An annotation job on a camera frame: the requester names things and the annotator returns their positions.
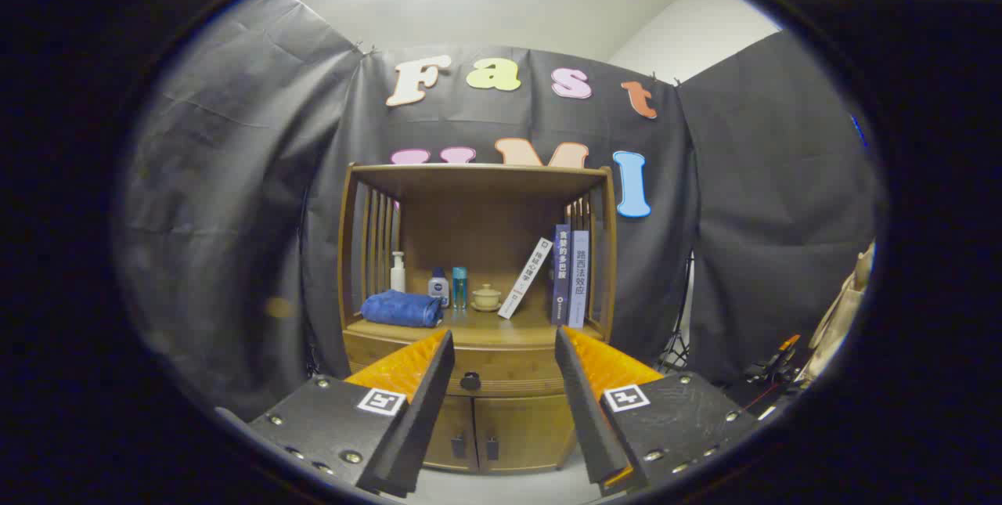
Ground orange and black clamp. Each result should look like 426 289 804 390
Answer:
744 333 803 388

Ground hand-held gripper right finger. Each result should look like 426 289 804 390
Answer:
554 326 760 498

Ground wooden cabinet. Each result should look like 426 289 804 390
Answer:
338 163 618 476

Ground dark blue book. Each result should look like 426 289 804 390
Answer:
550 224 572 326

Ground pale purple book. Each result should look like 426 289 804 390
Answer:
568 230 590 330

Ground light stand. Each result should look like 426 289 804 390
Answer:
658 251 694 373

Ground wooden cabinet door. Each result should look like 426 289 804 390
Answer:
423 395 476 474
474 394 578 475

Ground white book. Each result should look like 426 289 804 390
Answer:
497 237 554 320

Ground wooden drawer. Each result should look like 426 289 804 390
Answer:
344 333 607 399

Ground beige bag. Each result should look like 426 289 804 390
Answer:
806 243 876 381

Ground wooden countertop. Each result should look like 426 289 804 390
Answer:
346 308 607 349

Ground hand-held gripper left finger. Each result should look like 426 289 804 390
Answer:
247 329 456 500

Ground blue folded towel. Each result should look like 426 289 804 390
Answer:
360 290 444 329

